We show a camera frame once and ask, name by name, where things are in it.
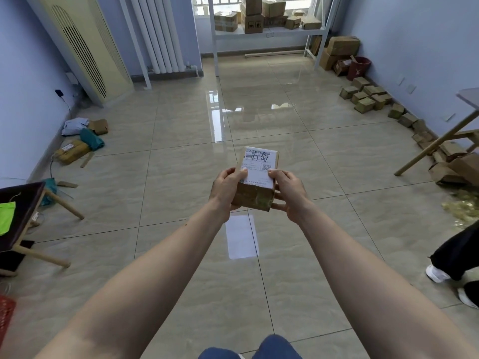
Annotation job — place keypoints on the white wall socket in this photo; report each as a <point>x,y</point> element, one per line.
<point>400,81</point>
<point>411,88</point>
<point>449,116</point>

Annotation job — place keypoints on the person's left forearm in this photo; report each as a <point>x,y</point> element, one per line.
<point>149,280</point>

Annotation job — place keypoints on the open cardboard box with label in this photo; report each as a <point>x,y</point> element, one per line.
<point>342,66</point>

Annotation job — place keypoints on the row of small cardboard boxes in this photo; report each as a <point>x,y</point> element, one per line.
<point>368,97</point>

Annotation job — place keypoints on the white metal frame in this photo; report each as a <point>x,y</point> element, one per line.
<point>135,41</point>

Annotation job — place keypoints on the large cardboard box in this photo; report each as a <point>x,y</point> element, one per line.
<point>343,45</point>

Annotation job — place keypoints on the short wooden strip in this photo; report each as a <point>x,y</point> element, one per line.
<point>86,159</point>

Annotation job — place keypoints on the flat cardboard scrap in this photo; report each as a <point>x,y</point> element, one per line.
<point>67,184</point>

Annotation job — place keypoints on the person's left hand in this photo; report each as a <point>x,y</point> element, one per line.
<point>222,190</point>

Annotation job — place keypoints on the person's left thumb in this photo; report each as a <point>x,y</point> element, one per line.
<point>236,173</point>

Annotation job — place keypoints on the white column radiator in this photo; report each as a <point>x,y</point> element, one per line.
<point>159,33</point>

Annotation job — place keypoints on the person's blue jeans legs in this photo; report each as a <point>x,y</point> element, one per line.
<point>254,349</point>

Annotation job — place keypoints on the black wall plug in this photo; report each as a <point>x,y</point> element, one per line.
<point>59,93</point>

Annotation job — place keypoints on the pale blue parcel bag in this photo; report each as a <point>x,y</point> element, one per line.
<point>75,126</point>

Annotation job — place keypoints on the dark top wooden table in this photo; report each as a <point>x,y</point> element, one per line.
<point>22,205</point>

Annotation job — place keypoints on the yellow taped parcel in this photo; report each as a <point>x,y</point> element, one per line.
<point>72,152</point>

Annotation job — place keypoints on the medium cardboard box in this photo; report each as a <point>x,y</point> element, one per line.
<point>328,60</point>

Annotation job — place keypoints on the person's right forearm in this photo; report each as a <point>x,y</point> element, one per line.
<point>359,280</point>

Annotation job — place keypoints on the small teal bag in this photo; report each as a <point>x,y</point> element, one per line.
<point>49,190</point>

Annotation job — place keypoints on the person's right thumb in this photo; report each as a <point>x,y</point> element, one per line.
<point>277,174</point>

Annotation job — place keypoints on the teal parcel bag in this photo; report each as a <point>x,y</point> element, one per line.
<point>92,140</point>

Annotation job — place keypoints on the small brown cardboard box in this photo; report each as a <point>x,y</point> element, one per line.
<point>99,127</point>

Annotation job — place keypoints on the red plastic basket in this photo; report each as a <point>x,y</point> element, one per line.
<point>6,314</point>

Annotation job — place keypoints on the white metal shelf rack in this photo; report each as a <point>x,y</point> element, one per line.
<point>325,31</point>

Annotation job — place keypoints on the dark red bucket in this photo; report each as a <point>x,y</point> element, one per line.
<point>358,69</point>

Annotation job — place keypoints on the pile of cardboard boxes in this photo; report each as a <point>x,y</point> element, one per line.
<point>254,14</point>

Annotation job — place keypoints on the cream standing air conditioner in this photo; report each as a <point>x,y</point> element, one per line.
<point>84,44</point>

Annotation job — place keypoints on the light wooden table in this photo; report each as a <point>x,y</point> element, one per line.
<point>449,134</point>

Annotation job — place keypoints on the long wooden strip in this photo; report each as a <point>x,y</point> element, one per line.
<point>275,53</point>

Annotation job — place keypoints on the pile of golden plastic scraps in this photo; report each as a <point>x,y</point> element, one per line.
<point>462,211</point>

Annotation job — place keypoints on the bright green cloth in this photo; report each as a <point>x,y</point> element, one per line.
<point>6,218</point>

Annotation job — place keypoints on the person's right hand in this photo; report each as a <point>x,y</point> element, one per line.
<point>293,194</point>

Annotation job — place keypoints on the labelled cardboard parcel box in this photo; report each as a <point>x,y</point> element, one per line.
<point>258,175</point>

